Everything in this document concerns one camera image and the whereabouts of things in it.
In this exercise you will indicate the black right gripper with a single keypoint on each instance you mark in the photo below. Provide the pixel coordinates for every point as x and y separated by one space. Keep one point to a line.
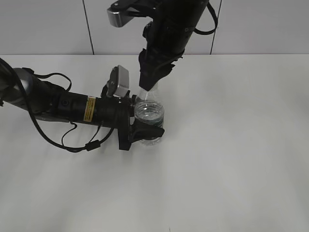
165 44

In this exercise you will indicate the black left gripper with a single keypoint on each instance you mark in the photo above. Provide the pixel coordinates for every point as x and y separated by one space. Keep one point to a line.
115 113

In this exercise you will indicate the clear Cestbon water bottle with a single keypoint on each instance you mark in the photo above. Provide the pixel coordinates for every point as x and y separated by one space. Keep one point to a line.
149 108

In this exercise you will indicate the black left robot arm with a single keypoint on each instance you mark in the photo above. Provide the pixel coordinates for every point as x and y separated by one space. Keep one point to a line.
46 101

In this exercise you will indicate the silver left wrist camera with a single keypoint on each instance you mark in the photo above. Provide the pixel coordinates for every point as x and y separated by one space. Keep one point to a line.
118 83

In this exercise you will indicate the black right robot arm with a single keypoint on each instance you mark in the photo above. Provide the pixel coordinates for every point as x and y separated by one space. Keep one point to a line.
180 10

